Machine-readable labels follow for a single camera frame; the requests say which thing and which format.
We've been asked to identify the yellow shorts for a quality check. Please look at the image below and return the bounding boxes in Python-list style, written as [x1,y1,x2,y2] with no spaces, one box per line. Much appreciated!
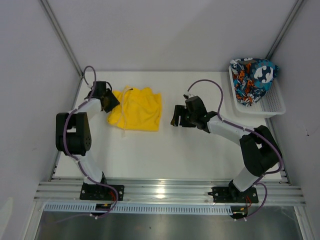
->
[106,86,163,132]

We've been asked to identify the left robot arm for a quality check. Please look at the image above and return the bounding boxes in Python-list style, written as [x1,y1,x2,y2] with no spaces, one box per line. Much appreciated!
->
[55,81,120,200]

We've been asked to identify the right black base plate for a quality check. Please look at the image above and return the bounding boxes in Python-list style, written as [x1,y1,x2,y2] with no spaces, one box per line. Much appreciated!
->
[207,186,259,204]

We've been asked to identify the patterned blue orange shorts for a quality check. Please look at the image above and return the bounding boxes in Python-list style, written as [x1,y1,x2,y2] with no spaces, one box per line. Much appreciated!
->
[230,57,280,107]

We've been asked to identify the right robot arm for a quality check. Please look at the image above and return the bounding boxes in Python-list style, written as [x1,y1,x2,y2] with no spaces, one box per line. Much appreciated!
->
[170,96,283,203]

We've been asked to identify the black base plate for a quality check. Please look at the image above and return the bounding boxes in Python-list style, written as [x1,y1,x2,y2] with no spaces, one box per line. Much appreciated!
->
[79,183,116,201]
[207,186,259,204]

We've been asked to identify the left aluminium frame post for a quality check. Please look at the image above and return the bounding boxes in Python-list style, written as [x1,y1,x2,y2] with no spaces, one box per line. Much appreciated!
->
[38,0,83,77]

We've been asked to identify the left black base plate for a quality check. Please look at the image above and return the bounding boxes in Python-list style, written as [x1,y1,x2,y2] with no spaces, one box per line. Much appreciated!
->
[79,183,116,201]

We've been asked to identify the white plastic basket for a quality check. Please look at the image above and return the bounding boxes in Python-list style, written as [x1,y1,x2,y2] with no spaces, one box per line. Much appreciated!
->
[228,66,286,118]

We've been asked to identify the white slotted cable duct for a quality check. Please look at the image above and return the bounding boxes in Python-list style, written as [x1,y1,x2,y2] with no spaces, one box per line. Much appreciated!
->
[43,202,244,216]

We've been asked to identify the aluminium frame post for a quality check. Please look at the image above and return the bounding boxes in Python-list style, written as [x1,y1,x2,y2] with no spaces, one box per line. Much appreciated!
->
[38,0,83,77]
[265,0,307,60]

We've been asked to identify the right aluminium frame post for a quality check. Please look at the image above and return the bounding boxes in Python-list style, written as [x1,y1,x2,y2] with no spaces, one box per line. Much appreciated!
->
[265,0,307,60]

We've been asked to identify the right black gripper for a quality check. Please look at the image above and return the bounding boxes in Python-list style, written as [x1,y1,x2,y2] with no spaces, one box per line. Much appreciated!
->
[170,105,197,128]

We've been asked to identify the aluminium mounting rail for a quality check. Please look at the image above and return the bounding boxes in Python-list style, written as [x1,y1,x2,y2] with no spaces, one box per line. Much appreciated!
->
[33,178,306,207]

